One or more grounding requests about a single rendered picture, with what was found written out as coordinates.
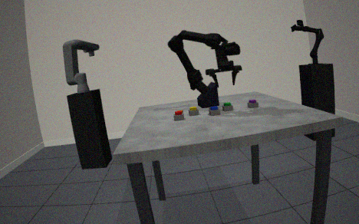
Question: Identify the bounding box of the yellow button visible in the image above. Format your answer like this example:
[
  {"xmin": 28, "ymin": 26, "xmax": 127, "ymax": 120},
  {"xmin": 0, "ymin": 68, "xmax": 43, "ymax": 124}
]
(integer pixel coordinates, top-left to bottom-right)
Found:
[{"xmin": 189, "ymin": 107, "xmax": 199, "ymax": 116}]

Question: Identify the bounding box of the purple button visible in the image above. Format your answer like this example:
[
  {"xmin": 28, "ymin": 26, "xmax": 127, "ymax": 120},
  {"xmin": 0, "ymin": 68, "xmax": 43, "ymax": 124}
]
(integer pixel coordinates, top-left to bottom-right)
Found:
[{"xmin": 248, "ymin": 100, "xmax": 259, "ymax": 108}]

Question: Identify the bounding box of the red button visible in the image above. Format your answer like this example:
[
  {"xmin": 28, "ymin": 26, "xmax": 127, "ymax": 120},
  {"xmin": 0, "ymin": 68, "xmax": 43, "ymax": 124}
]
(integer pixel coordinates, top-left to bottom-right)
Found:
[{"xmin": 173, "ymin": 111, "xmax": 184, "ymax": 121}]

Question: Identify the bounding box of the green button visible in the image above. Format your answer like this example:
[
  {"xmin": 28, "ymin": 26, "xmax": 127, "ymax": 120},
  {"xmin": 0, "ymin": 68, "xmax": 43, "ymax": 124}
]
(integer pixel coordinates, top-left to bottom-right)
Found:
[{"xmin": 222, "ymin": 102, "xmax": 233, "ymax": 111}]

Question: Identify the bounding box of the blue button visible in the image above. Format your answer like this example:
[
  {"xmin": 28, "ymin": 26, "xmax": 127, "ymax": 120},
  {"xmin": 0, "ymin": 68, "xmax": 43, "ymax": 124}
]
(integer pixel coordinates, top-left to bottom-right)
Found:
[{"xmin": 209, "ymin": 106, "xmax": 220, "ymax": 116}]

